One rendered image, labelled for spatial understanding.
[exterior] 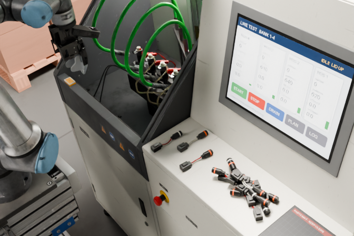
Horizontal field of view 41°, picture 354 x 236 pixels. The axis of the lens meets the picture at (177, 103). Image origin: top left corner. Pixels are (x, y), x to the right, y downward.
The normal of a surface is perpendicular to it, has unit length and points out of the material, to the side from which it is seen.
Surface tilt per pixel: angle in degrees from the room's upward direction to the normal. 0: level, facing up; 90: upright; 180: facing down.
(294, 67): 76
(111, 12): 90
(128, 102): 0
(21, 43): 90
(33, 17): 90
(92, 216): 0
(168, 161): 0
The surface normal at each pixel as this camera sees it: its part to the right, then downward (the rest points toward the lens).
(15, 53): 0.62, 0.44
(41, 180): -0.11, -0.77
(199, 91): -0.78, 0.26
